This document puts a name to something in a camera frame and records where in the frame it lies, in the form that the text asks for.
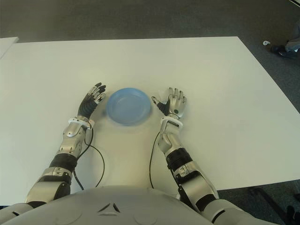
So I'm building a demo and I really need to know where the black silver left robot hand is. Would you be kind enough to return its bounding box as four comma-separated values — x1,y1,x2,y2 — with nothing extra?
77,82,107,117

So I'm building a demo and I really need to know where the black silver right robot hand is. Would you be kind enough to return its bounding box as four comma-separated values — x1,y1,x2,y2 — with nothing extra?
151,87,188,118

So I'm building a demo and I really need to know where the light blue round plate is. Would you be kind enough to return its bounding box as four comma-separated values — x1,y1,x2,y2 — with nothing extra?
106,87,151,126

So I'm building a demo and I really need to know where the white neighbouring table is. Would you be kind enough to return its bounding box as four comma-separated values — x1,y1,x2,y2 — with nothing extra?
0,37,19,59

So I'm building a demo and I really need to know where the grey robot torso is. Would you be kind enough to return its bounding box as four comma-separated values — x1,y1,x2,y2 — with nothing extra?
0,185,261,225

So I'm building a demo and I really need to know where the person beside table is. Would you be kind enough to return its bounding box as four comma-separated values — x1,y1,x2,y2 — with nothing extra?
270,21,300,59

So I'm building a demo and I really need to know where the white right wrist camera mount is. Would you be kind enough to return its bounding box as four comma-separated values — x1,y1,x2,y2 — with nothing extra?
160,116,184,129

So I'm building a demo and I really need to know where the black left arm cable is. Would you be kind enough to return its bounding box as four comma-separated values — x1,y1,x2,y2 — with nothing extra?
73,127,105,190

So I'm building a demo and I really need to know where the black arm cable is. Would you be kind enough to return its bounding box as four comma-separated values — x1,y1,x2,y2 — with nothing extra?
148,131,162,189
73,127,105,190

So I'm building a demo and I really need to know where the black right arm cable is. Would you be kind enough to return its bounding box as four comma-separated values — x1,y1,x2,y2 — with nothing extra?
148,131,162,189

